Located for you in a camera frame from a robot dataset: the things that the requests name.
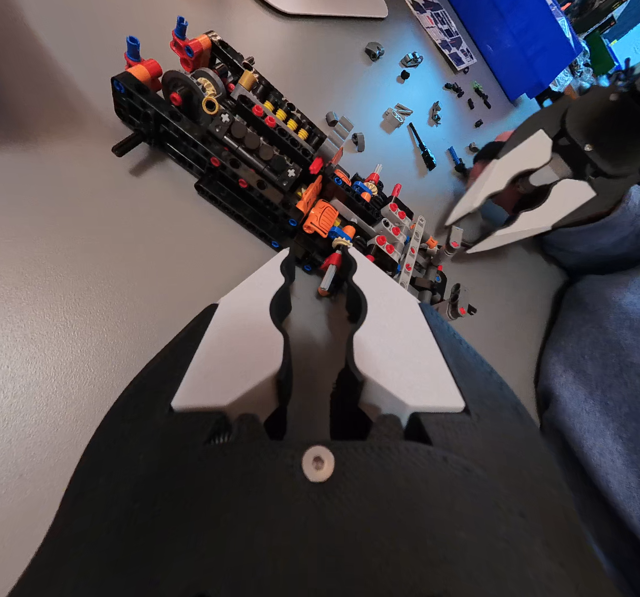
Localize partly built lego model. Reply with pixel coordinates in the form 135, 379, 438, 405
111, 16, 478, 323

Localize person's right forearm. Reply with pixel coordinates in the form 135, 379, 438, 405
537, 197, 640, 278

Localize lego sticker sheet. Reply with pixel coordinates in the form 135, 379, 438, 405
392, 0, 477, 71

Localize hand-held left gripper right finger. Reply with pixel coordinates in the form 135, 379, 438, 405
344, 248, 467, 430

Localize black lego axle piece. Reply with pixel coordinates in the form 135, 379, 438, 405
407, 122, 437, 171

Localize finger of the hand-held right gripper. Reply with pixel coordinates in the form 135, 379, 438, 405
443, 129, 554, 229
464, 178, 599, 255

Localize plain blue plastic bin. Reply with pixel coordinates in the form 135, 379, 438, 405
438, 0, 585, 103

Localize person's torso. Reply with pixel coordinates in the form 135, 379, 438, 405
534, 267, 640, 563

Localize scattered black lego pins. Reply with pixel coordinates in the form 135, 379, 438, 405
444, 81, 493, 129

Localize pile of clear plastic bags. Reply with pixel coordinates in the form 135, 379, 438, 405
547, 52, 601, 95

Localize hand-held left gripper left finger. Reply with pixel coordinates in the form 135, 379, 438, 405
171, 248, 295, 440

